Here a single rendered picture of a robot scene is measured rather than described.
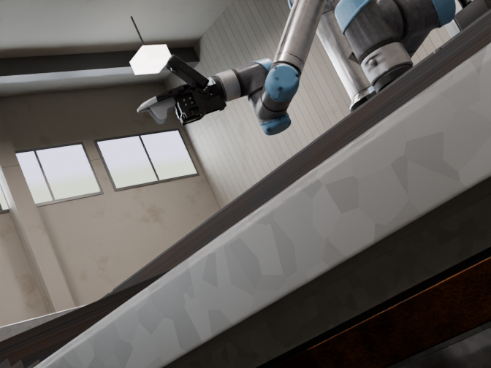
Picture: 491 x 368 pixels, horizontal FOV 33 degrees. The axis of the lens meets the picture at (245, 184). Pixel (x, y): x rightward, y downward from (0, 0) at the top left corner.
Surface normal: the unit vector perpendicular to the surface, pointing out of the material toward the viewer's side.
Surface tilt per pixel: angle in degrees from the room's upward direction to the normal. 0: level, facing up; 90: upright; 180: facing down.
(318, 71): 90
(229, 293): 90
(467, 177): 90
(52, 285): 90
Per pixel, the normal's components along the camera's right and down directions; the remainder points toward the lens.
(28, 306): 0.54, -0.45
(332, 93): -0.74, 0.16
